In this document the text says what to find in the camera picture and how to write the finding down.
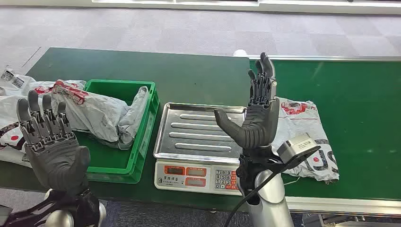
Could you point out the large white courier bag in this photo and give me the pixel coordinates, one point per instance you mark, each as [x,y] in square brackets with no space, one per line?
[9,125]

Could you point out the green conveyor belt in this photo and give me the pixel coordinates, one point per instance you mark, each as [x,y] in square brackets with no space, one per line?
[357,125]

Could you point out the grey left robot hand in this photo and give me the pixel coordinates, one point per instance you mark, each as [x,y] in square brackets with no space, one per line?
[54,159]

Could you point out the white baseboard strip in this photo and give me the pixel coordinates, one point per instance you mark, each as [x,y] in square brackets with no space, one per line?
[250,6]

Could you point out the white courier bag black letters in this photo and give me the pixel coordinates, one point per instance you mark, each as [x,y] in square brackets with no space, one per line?
[300,122]

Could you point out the green plastic bin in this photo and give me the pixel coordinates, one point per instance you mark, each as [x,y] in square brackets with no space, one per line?
[109,159]

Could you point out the grey courier bag red tape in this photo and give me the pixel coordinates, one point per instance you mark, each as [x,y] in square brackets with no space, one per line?
[97,116]

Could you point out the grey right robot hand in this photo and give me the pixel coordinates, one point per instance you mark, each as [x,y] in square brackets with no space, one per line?
[257,125]

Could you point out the electronic scale with steel tray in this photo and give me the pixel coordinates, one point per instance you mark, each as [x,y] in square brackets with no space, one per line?
[194,137]

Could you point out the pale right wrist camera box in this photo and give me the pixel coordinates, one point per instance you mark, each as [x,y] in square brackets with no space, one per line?
[297,148]

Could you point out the white courier bag QR labels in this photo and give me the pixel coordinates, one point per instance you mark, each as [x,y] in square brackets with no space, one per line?
[22,84]

